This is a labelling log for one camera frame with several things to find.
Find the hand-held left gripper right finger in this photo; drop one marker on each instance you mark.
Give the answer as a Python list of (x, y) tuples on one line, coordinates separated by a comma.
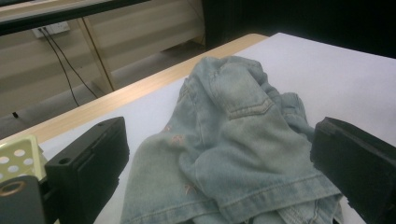
[(358, 165)]

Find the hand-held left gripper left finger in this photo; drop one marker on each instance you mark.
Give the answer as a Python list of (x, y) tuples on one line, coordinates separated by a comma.
[(90, 161)]

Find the white power strip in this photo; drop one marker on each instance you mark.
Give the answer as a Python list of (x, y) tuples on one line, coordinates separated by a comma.
[(53, 29)]

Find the light blue denim garment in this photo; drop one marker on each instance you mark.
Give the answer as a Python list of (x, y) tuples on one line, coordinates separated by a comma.
[(236, 149)]

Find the pale yellow perforated plastic basket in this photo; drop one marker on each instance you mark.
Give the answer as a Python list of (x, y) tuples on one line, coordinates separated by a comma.
[(18, 155)]

